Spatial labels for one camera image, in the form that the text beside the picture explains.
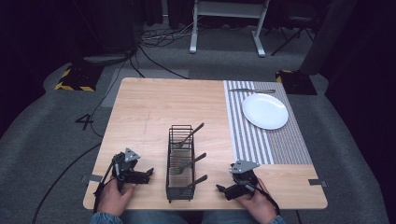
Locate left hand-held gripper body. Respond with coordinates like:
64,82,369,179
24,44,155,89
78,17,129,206
111,147,142,191

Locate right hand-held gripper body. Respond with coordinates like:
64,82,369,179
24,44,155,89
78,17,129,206
229,160,261,198

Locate person's right hand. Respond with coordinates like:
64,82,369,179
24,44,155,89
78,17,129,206
235,178,278,224

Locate person's left hand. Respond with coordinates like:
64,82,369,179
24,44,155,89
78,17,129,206
97,178,136,217

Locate grey tape piece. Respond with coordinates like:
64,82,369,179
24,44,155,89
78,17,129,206
80,174,104,184
308,178,329,188

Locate person's legs in jeans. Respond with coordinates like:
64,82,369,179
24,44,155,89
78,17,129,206
120,210,260,224

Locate grey striped placemat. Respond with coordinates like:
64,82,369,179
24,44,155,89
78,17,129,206
222,79,314,166

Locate white round plate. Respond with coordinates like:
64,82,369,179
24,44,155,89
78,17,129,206
241,92,290,131

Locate metal table knife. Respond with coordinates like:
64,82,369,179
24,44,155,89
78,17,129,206
229,88,276,94

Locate black yellow striped stand base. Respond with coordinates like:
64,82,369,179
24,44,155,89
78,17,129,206
53,63,105,92
275,69,318,96

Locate black tripod stand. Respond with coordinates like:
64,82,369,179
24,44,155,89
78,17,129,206
270,13,316,57

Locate grey stand column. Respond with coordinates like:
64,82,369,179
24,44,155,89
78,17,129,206
299,0,359,76

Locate left hand-held gripper cable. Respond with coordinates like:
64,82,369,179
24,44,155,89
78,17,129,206
92,157,119,214

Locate hand-held gripper cable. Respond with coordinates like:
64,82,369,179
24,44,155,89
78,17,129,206
92,157,119,214
253,181,282,217

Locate right hand-held gripper cable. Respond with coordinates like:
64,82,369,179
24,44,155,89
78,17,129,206
253,181,282,217

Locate black wire cutlery basket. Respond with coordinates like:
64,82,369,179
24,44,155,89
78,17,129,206
165,124,197,204

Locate black floor cable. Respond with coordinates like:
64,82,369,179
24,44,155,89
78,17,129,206
30,142,104,224
89,46,190,138

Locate bundle of floor cables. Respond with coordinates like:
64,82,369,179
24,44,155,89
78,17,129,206
138,18,200,49

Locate white desk frame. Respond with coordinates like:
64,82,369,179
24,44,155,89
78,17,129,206
189,0,271,58

